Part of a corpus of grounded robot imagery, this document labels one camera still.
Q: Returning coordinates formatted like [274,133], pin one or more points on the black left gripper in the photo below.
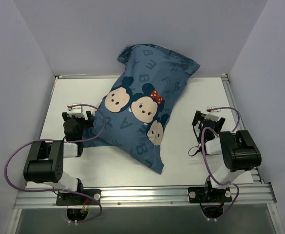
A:
[66,116]

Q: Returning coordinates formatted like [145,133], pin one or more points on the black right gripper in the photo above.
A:
[197,118]

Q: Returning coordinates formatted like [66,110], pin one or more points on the blue cartoon print pillowcase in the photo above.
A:
[135,112]

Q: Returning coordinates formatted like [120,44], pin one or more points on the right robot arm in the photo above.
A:
[237,148]

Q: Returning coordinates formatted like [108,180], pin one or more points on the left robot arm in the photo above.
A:
[44,163]

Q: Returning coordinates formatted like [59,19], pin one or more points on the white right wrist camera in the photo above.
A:
[213,115]

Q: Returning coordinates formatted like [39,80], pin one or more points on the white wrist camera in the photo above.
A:
[75,111]
[213,115]

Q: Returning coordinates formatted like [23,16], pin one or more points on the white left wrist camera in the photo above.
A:
[75,111]

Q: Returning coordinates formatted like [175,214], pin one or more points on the aluminium back rail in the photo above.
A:
[85,76]

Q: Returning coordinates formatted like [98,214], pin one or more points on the aluminium rail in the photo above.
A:
[238,120]
[120,197]
[85,76]

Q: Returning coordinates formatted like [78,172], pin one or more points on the aluminium right side rail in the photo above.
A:
[238,120]

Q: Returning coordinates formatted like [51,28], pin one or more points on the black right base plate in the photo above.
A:
[206,195]

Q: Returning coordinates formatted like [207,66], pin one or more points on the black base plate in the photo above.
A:
[206,195]
[70,199]

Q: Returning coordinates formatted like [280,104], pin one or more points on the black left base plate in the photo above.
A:
[70,199]

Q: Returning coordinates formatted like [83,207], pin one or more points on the aluminium front rail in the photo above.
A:
[120,197]

